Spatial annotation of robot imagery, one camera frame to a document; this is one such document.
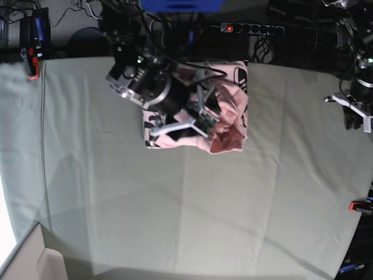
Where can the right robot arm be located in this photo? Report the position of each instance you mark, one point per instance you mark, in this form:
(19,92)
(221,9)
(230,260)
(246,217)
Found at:
(137,51)

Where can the red black clamp left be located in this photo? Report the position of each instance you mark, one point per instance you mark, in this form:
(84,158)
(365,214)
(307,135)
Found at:
(35,40)

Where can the black round stool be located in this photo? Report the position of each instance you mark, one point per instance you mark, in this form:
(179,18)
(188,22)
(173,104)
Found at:
(88,42)

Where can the green table cloth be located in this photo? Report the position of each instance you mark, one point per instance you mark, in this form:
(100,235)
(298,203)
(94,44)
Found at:
(73,158)

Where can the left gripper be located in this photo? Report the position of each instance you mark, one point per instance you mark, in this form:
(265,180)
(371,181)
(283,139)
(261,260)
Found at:
(357,114)

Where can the beige plastic bin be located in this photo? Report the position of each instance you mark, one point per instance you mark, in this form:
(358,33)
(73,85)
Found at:
(31,259)

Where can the black power strip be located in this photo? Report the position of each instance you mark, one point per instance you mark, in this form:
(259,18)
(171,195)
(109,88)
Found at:
(253,29)

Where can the pink t-shirt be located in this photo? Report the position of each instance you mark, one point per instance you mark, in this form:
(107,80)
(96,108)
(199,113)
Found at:
(230,132)

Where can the red black clamp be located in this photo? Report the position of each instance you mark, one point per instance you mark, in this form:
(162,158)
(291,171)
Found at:
(35,40)
(363,206)

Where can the blue box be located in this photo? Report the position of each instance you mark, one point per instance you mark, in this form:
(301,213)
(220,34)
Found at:
(181,5)

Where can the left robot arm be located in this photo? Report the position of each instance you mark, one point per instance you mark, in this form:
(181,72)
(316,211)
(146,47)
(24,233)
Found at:
(355,85)

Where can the red black clamp right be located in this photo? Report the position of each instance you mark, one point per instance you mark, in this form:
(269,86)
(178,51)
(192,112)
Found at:
(363,206)

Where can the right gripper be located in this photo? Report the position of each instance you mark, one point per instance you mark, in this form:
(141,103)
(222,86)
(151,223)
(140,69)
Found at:
(181,104)

